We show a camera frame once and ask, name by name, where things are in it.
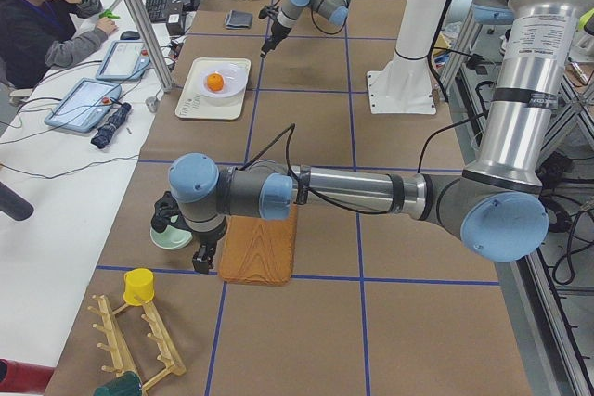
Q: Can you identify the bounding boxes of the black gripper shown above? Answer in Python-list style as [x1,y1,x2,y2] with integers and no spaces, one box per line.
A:
[260,20,291,58]
[192,224,227,274]

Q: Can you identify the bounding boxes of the white plate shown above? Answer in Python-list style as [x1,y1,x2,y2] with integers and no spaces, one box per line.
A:
[198,63,248,98]

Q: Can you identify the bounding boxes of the orange fruit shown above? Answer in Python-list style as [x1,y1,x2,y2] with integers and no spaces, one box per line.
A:
[206,72,225,93]

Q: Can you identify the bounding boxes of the cream bear tray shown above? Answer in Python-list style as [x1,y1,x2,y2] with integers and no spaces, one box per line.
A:
[175,57,252,121]

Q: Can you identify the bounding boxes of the mint green bowl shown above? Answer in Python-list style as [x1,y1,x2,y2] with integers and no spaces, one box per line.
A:
[149,224,193,250]

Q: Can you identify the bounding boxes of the grey folded cloth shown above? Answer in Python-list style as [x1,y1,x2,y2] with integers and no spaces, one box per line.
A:
[224,10,253,30]

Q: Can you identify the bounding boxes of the wooden cutting board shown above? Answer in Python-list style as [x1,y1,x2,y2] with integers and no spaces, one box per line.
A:
[218,205,298,286]

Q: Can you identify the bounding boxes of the yellow mug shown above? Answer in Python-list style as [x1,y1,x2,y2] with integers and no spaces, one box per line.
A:
[123,268,155,306]

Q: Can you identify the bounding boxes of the wooden mug rack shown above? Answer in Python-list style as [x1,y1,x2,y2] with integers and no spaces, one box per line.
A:
[87,294,187,395]

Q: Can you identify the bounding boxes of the black keyboard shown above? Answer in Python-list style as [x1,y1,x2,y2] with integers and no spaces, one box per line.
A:
[145,0,171,23]

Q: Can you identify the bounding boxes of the black computer mouse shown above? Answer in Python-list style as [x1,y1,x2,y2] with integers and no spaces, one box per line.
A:
[120,31,141,41]

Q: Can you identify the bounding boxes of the far teach pendant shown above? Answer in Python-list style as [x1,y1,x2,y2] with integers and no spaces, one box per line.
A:
[96,40,150,82]

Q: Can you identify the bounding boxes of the teach pendant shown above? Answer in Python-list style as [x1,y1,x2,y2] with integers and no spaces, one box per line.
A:
[96,40,150,82]
[44,78,122,134]

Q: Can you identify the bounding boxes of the dark green mug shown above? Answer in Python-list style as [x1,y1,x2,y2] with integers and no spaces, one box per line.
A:
[93,371,142,396]

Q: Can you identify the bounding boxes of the folded dark umbrella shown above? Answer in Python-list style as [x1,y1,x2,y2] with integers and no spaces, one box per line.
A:
[90,103,132,149]

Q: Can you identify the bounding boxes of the near teach pendant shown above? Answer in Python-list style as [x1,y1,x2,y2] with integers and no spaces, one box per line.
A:
[44,78,122,134]

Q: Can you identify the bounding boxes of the seated person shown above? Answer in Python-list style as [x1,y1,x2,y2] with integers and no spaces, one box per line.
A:
[1,0,117,89]

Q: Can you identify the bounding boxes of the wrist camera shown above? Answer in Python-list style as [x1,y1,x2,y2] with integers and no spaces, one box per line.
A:
[150,191,180,234]
[258,5,279,20]

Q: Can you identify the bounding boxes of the aluminium frame post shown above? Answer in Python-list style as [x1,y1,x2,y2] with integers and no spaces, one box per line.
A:
[123,0,174,93]

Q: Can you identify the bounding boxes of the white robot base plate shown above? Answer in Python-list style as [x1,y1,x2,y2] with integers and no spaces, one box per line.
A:
[368,0,447,115]

